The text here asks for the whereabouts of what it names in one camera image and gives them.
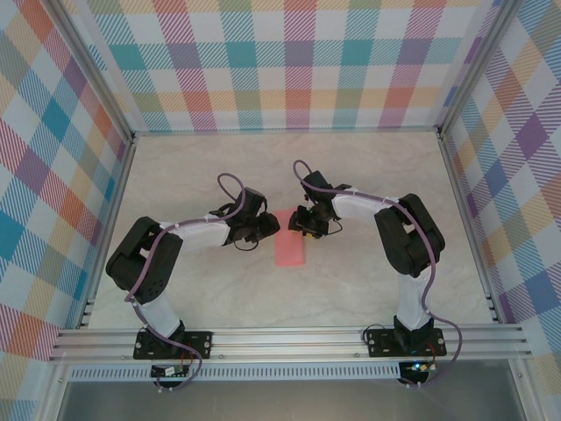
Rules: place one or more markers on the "pink cloth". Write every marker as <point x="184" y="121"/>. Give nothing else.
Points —
<point x="289" y="252"/>

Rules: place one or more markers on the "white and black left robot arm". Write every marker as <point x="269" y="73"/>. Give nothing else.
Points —
<point x="193" y="239"/>

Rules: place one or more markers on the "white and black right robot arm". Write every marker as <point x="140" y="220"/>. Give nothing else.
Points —
<point x="359" y="208"/>

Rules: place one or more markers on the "black right controller board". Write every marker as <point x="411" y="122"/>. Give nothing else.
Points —
<point x="416" y="367"/>

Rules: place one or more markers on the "black controller board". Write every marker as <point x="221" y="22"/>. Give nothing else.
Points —
<point x="416" y="367"/>
<point x="164" y="372"/>

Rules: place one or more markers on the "black left controller board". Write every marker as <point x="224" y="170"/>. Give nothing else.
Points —
<point x="164" y="372"/>

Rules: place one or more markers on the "thin aluminium frame bar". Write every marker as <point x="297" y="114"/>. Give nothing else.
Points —
<point x="285" y="130"/>

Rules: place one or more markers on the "long aluminium mounting rail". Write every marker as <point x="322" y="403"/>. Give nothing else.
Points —
<point x="285" y="342"/>

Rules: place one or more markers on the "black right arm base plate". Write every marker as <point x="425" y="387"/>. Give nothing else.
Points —
<point x="379" y="342"/>

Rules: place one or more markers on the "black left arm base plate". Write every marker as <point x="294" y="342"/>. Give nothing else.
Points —
<point x="201" y="344"/>

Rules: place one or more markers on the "aluminium side rail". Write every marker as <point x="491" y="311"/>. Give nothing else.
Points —
<point x="113" y="210"/>
<point x="465" y="219"/>

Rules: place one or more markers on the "aluminium frame post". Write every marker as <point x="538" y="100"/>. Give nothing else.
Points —
<point x="94" y="74"/>
<point x="477" y="70"/>

